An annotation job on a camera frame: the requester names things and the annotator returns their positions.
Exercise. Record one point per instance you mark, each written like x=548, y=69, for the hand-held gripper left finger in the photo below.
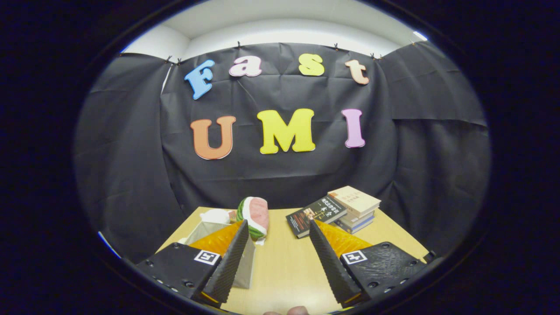
x=229, y=262

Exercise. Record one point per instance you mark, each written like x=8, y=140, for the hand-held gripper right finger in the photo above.
x=330, y=267

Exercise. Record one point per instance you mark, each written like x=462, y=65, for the grey fabric storage box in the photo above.
x=245, y=271

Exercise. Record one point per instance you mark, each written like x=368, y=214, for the blue cover book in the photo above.
x=358, y=227

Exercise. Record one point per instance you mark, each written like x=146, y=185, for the white plush toy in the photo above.
x=214, y=216

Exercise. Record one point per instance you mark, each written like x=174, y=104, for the black cover book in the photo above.
x=319, y=212

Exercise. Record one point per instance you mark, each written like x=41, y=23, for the watermelon slice plush toy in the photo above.
x=256, y=212

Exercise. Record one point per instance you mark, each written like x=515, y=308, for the white spine book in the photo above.
x=362, y=217

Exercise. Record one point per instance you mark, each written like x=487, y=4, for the beige cover book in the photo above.
x=354, y=199

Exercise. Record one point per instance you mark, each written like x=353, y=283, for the black table edge bracket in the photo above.
x=430, y=257

